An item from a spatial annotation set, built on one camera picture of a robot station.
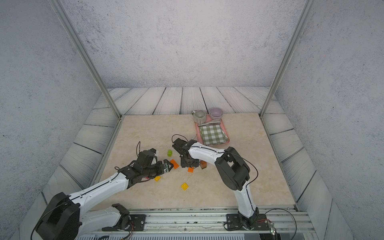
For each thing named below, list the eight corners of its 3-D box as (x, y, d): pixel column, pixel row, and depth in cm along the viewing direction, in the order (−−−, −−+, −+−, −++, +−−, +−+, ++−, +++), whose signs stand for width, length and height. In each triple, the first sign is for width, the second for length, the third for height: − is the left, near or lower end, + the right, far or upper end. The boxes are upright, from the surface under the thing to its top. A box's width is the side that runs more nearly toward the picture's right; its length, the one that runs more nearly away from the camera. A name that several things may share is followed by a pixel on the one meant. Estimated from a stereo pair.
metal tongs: (199, 128, 114) (199, 125, 111) (198, 125, 116) (198, 122, 113) (220, 124, 116) (221, 121, 114) (219, 121, 119) (219, 118, 116)
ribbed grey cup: (195, 126, 115) (195, 120, 110) (192, 116, 122) (192, 110, 117) (207, 124, 117) (207, 118, 111) (203, 115, 123) (203, 108, 118)
